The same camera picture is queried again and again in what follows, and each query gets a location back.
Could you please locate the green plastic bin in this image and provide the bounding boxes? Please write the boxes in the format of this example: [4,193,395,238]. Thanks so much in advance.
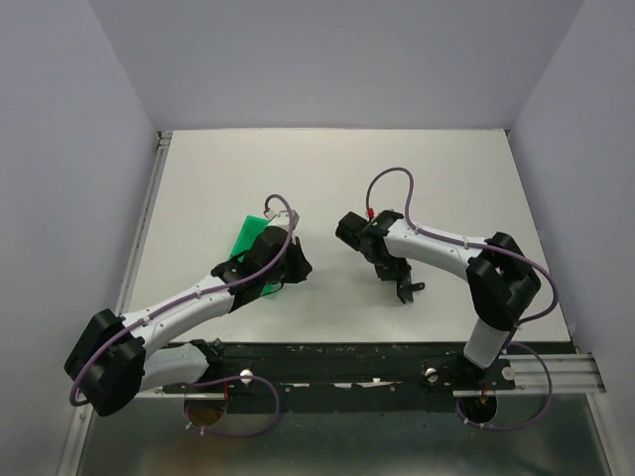
[229,215,287,306]

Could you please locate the black leather card holder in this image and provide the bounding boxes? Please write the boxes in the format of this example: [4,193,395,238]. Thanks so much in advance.
[396,273,426,304]

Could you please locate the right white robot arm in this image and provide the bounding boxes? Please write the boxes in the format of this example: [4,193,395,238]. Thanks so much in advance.
[335,210,541,389]

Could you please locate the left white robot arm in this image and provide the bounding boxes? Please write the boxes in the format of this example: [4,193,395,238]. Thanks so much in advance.
[63,225,313,417]

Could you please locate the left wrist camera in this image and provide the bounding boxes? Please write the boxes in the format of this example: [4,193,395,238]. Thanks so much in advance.
[265,209,300,231]

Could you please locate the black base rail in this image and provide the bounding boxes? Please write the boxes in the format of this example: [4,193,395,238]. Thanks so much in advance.
[164,340,516,414]

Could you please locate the aluminium frame rail left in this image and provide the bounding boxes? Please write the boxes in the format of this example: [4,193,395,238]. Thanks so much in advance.
[114,131,174,315]

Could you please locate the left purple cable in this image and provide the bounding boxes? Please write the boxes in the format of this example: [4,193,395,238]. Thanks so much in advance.
[68,192,299,408]

